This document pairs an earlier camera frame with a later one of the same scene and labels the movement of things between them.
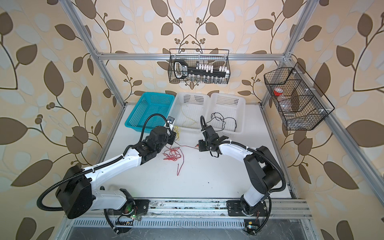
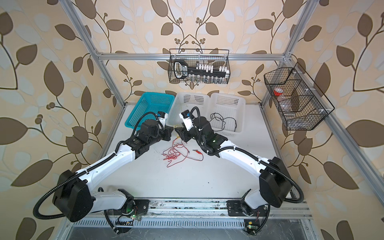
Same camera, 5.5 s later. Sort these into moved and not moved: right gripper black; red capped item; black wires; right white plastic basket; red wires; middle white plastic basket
Moved: red wires; right gripper black
Not moved: right white plastic basket; middle white plastic basket; black wires; red capped item
